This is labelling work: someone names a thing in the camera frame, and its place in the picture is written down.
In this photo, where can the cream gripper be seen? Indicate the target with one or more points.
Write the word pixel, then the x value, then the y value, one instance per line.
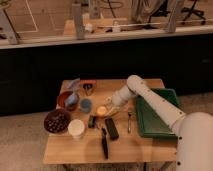
pixel 109 104

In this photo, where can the wooden table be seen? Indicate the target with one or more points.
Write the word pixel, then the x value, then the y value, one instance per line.
pixel 62 148

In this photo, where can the yellow apple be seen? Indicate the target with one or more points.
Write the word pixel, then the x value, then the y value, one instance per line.
pixel 101 111

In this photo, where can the green plastic tray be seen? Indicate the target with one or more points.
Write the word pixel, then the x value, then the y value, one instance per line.
pixel 150 125

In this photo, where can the black rectangular block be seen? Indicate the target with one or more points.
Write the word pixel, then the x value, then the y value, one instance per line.
pixel 112 130

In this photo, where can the silver fork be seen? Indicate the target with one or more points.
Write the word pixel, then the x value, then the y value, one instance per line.
pixel 129 121

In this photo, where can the brown bowl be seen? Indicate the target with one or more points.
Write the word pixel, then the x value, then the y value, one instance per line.
pixel 61 101

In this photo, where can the small dark green object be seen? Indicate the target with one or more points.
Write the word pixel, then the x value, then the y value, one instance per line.
pixel 92 121

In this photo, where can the blue crumpled cloth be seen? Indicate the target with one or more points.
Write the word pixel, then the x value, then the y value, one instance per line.
pixel 71 100

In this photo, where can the black handled knife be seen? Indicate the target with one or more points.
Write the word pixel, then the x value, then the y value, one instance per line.
pixel 104 143

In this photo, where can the white cup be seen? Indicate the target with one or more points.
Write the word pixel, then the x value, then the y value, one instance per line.
pixel 76 128

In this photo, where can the dark bowl of nuts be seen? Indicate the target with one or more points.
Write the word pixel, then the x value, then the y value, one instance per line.
pixel 57 121

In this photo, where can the blue small cup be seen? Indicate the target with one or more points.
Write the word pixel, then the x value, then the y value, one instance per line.
pixel 85 105

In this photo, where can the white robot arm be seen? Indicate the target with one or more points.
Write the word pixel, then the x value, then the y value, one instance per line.
pixel 194 130

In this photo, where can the orange handled tool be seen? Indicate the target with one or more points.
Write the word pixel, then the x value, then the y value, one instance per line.
pixel 88 86

